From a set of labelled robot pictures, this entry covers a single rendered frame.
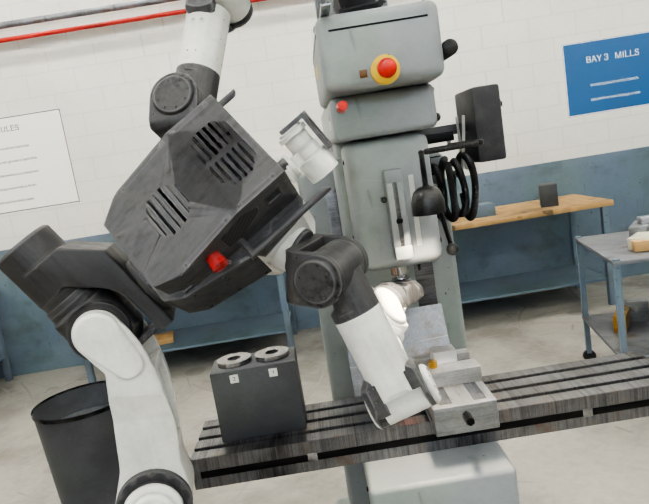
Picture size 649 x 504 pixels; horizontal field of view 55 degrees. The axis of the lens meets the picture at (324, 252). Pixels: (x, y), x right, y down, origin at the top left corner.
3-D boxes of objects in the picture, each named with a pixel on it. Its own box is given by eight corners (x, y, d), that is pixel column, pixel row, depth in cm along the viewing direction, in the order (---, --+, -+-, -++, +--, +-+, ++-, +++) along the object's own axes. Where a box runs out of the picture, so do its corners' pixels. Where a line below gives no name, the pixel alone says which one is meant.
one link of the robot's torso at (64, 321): (42, 328, 108) (94, 282, 109) (60, 311, 121) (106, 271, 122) (96, 379, 111) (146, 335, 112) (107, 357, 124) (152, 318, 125)
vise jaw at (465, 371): (482, 380, 155) (481, 365, 154) (423, 390, 155) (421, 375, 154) (476, 372, 161) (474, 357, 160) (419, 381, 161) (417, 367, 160)
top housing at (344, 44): (448, 75, 130) (438, -6, 127) (324, 94, 130) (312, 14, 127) (410, 96, 176) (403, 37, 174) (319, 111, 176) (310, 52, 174)
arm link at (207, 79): (162, 55, 122) (150, 119, 119) (205, 55, 120) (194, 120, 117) (186, 85, 133) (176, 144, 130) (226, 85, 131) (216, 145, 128)
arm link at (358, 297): (364, 317, 104) (327, 245, 104) (322, 335, 109) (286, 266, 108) (385, 296, 115) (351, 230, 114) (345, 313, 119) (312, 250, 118)
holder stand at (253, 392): (307, 428, 160) (294, 355, 157) (222, 443, 159) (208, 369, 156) (306, 410, 172) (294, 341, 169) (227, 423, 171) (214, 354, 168)
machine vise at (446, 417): (500, 427, 144) (495, 383, 142) (436, 437, 144) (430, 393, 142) (463, 374, 179) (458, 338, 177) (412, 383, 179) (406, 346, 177)
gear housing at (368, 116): (440, 125, 141) (435, 81, 139) (335, 142, 141) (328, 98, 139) (415, 131, 174) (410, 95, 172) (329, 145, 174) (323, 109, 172)
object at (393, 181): (413, 257, 145) (401, 168, 142) (396, 260, 145) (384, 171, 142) (410, 255, 149) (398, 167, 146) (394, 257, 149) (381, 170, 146)
